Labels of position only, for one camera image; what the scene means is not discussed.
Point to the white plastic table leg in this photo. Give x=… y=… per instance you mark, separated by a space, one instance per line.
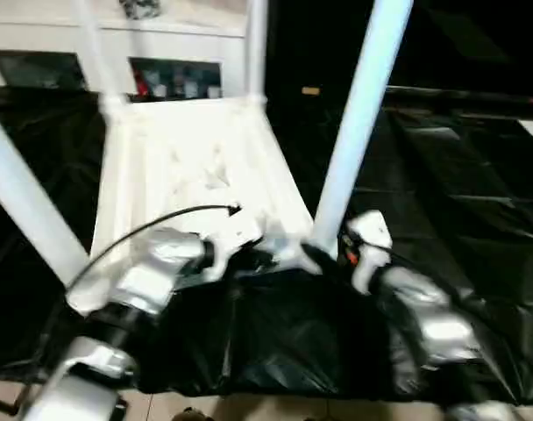
x=257 y=52
x=363 y=109
x=100 y=57
x=30 y=197

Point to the long black bar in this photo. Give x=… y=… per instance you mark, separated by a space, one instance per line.
x=468 y=98

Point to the dark bag of parts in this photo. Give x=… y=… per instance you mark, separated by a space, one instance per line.
x=140 y=9

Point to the large dark screen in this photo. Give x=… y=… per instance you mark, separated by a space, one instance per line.
x=468 y=39

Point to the black glossy mat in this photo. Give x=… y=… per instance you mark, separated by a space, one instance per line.
x=446 y=197

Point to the small tan label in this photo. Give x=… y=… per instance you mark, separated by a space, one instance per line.
x=310 y=90

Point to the white plastic table top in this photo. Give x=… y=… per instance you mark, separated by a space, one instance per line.
x=183 y=153

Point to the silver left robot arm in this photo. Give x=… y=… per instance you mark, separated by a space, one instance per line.
x=152 y=272

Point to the small white cup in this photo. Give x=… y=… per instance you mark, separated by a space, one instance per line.
x=212 y=91

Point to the white glass-door cabinet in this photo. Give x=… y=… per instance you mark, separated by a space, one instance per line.
x=183 y=39

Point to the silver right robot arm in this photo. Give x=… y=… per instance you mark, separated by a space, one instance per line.
x=437 y=316

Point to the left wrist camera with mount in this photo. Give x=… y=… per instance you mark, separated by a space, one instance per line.
x=236 y=232

